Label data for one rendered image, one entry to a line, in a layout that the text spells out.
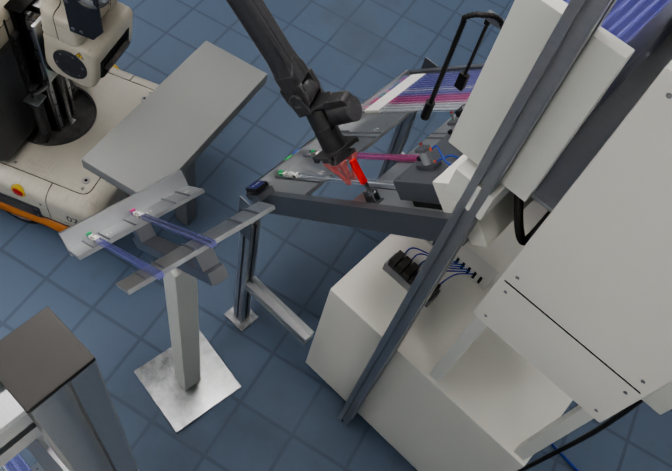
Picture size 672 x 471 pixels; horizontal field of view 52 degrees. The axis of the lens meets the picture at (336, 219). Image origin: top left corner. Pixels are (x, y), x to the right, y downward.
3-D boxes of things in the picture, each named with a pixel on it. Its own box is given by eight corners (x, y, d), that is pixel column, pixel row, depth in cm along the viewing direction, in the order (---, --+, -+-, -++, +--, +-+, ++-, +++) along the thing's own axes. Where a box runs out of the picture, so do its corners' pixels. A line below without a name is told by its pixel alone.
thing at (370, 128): (261, 199, 184) (256, 189, 183) (413, 82, 216) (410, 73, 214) (304, 205, 170) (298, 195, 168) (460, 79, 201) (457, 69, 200)
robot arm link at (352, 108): (300, 74, 155) (285, 98, 150) (340, 62, 148) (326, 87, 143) (327, 113, 162) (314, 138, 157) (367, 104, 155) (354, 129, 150)
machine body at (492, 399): (302, 367, 235) (328, 288, 183) (427, 247, 268) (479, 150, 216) (449, 510, 218) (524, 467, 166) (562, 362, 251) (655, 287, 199)
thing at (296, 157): (263, 207, 186) (251, 185, 183) (413, 90, 218) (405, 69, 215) (265, 207, 185) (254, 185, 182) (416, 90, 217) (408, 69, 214)
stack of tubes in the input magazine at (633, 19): (469, 130, 116) (531, 5, 93) (614, 3, 141) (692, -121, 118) (528, 177, 113) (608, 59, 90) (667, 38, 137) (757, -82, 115)
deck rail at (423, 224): (258, 211, 185) (247, 192, 183) (263, 207, 186) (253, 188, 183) (463, 246, 131) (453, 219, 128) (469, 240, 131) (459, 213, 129)
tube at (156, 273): (88, 239, 168) (85, 233, 168) (93, 236, 169) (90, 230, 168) (158, 280, 127) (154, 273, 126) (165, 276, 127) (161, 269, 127)
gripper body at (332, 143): (361, 142, 160) (348, 114, 157) (331, 165, 156) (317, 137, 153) (343, 142, 166) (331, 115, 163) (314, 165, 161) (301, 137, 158)
